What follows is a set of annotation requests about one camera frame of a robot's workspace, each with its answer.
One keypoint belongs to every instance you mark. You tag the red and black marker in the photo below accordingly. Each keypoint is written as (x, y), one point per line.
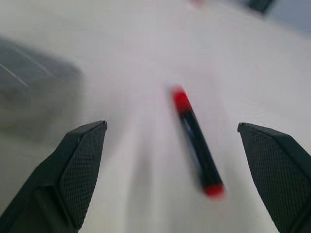
(195, 140)

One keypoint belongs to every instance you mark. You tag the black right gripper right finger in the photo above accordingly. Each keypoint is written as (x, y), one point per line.
(277, 174)

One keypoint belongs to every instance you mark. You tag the dark rectangular object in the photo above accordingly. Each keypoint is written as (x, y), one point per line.
(260, 4)

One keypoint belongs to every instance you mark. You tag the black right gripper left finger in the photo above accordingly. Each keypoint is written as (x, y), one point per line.
(63, 179)

